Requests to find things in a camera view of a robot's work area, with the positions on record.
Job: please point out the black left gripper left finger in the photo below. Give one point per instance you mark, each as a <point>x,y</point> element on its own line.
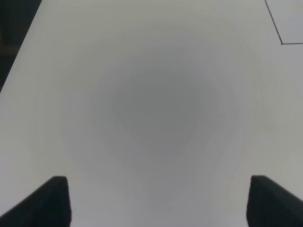
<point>48,206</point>

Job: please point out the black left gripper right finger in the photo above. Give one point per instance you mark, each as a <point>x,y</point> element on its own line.
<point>271,205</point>

